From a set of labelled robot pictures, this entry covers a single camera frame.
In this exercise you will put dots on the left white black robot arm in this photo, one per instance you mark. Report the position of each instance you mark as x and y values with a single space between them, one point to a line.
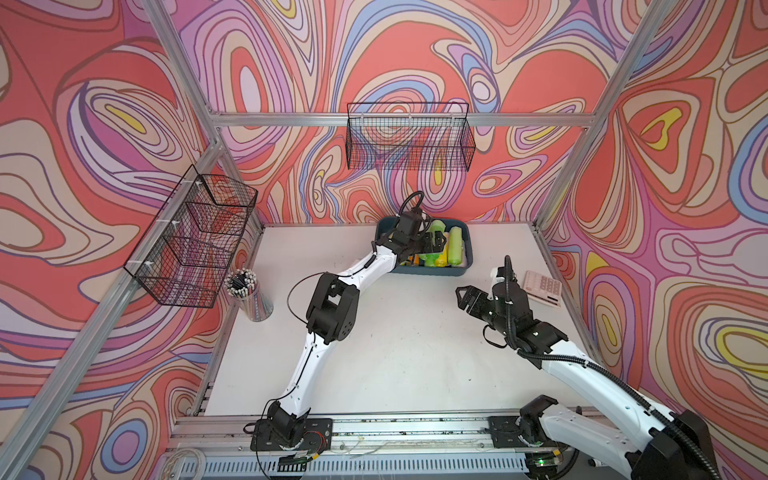
330 317

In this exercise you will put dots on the left black wire basket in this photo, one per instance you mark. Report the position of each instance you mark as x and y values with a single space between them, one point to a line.
200 227

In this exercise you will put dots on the back black wire basket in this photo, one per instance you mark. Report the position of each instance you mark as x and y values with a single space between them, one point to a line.
409 136

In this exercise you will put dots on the yellow roll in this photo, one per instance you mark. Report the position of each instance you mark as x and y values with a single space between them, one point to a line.
442 260

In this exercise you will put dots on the pink calculator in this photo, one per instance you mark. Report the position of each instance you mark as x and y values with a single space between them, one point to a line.
543 288

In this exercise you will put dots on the black wire basket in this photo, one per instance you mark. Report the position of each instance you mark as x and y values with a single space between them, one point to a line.
409 136
200 227

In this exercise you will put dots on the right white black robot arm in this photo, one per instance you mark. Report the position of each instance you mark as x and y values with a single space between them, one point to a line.
643 439

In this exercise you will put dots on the clear cup of pencils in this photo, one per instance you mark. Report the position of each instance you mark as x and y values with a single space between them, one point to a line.
244 287

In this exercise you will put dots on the light green roll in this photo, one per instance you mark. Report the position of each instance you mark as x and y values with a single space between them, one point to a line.
455 252

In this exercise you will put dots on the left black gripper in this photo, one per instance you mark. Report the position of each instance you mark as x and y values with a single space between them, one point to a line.
439 245

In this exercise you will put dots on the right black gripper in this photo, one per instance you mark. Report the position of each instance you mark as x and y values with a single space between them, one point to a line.
468 296

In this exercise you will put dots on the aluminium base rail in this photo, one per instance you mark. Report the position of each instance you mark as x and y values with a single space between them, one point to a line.
433 446

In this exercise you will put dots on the teal plastic storage box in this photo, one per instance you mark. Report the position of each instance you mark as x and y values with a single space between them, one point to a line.
404 267

